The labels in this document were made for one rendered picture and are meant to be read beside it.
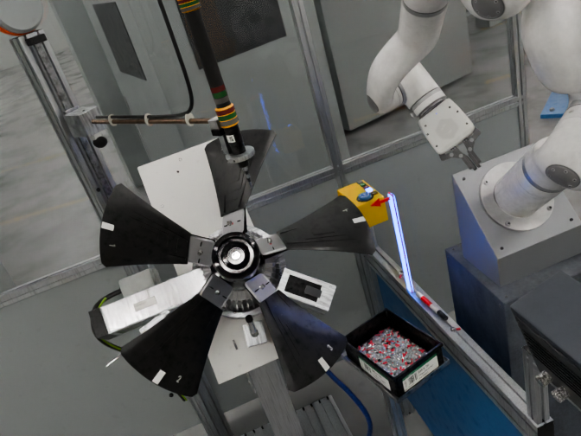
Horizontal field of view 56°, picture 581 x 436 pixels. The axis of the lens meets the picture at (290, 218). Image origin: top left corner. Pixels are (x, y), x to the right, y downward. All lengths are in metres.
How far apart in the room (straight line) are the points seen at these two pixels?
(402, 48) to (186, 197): 0.80
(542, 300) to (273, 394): 1.03
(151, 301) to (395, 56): 0.87
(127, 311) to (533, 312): 1.00
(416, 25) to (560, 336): 0.63
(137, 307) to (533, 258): 1.04
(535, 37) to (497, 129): 1.48
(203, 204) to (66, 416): 1.25
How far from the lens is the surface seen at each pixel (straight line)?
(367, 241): 1.39
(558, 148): 1.14
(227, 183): 1.46
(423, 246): 2.53
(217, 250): 1.34
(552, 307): 0.98
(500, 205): 1.49
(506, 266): 1.49
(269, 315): 1.34
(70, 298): 2.23
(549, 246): 1.55
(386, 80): 1.24
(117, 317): 1.53
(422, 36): 1.18
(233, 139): 1.26
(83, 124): 1.71
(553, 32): 1.04
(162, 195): 1.69
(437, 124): 1.32
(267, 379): 1.75
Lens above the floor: 1.88
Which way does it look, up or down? 28 degrees down
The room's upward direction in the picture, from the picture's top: 17 degrees counter-clockwise
